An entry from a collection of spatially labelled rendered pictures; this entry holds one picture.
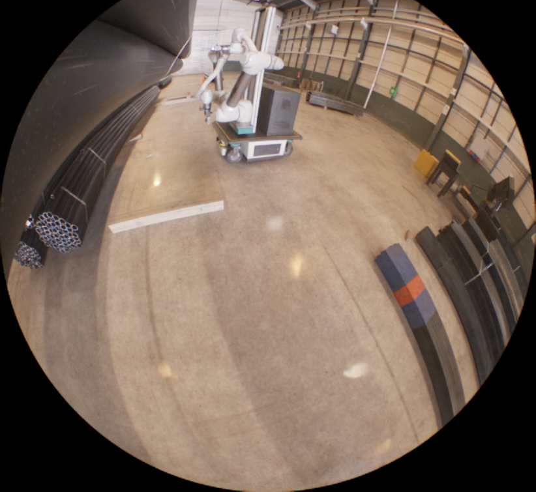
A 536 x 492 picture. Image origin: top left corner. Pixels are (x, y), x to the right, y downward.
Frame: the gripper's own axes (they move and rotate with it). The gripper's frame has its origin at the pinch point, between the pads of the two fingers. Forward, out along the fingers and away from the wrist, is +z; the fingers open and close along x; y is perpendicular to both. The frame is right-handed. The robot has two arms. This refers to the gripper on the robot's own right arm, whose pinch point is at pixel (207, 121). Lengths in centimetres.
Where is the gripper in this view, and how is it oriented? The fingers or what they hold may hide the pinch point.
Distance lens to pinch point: 218.4
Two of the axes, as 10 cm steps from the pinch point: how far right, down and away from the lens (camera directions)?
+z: -1.5, 6.3, 7.6
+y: 8.8, -2.6, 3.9
